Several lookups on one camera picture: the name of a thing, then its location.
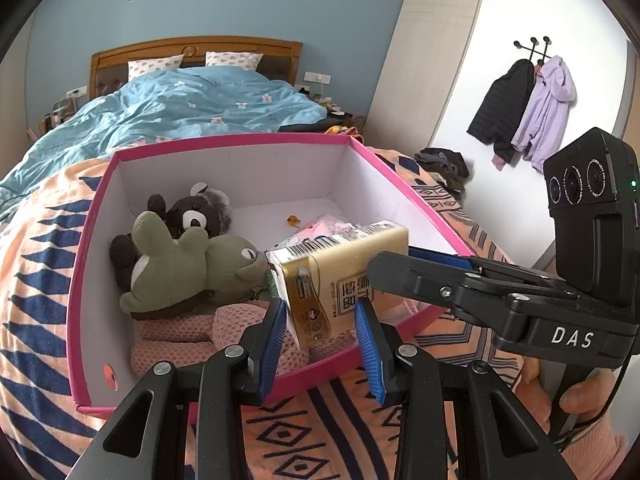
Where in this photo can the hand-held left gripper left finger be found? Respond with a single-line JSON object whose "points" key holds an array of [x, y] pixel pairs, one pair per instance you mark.
{"points": [[272, 350]]}

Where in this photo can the black jacket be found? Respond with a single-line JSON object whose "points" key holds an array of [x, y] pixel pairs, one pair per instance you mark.
{"points": [[500, 110]]}

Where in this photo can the white wall socket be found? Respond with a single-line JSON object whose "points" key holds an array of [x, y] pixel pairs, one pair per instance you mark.
{"points": [[317, 78], [76, 92]]}

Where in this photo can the blue duvet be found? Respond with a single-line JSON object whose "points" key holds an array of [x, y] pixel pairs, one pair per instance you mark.
{"points": [[175, 110]]}

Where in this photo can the bedside table with clutter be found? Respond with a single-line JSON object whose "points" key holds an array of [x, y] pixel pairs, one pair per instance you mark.
{"points": [[345, 112]]}

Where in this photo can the pile of dark clothes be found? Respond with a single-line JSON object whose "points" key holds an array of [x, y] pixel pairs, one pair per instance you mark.
{"points": [[445, 170]]}

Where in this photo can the brown koala plush toy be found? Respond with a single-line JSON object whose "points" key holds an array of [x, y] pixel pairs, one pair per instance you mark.
{"points": [[197, 215]]}

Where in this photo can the person's right hand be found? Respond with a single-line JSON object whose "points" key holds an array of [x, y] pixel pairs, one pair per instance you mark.
{"points": [[590, 395]]}

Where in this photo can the yellow toy on bed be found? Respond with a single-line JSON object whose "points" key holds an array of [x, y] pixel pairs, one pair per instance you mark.
{"points": [[342, 130]]}

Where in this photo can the pink cardboard box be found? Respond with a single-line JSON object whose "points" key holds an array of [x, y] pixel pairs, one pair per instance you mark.
{"points": [[360, 180]]}

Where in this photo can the bedside shelf with bottles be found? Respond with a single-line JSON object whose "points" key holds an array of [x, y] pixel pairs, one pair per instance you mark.
{"points": [[57, 115]]}

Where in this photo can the lilac jacket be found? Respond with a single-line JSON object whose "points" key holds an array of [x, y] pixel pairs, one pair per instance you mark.
{"points": [[545, 110]]}

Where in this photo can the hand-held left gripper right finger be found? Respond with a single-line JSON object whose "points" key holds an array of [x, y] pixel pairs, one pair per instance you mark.
{"points": [[370, 355]]}

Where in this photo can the white printed pillow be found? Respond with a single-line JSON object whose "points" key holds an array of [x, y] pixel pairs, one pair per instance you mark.
{"points": [[232, 59], [155, 66]]}

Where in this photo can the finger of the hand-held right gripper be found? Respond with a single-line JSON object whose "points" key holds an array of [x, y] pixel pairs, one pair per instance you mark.
{"points": [[440, 257], [415, 277]]}

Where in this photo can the pink floral pouch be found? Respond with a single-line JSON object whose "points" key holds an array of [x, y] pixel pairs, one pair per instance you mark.
{"points": [[325, 225]]}

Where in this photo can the green plush toy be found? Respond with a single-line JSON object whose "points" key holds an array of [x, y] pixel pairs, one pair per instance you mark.
{"points": [[200, 265]]}

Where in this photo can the cream wardrobe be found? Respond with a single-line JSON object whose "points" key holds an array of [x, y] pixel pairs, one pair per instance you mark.
{"points": [[425, 60]]}

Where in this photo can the yellow tissue pack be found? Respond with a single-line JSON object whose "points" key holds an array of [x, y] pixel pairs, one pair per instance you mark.
{"points": [[345, 260]]}

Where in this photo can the black cloth on bed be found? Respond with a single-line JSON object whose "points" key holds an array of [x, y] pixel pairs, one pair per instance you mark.
{"points": [[305, 127]]}

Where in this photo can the small orange toy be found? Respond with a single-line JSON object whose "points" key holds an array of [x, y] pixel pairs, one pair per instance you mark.
{"points": [[291, 219]]}

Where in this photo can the pink knitted cloth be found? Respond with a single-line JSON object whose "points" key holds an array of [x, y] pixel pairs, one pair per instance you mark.
{"points": [[235, 325]]}

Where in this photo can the black coat hook rack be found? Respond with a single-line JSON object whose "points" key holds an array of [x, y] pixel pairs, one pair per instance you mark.
{"points": [[534, 47]]}

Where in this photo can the wooden headboard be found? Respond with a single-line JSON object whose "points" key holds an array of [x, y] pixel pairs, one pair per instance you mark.
{"points": [[280, 55]]}

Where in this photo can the orange patterned blanket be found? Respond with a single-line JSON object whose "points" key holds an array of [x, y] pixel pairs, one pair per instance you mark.
{"points": [[40, 260]]}

